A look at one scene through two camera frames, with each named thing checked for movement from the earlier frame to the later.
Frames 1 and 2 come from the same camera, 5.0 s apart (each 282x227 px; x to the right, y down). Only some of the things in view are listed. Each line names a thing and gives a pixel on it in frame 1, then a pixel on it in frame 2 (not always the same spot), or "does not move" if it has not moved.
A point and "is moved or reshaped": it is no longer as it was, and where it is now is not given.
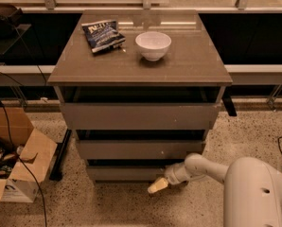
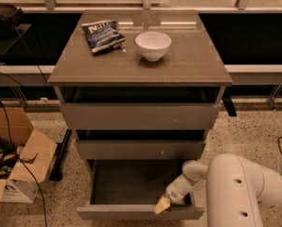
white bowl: (153, 44) does not move
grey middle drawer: (138, 149) does not move
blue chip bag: (103, 35) does not move
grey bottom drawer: (126, 172) is moved or reshaped
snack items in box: (3, 156) does not move
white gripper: (172, 176) to (174, 194)
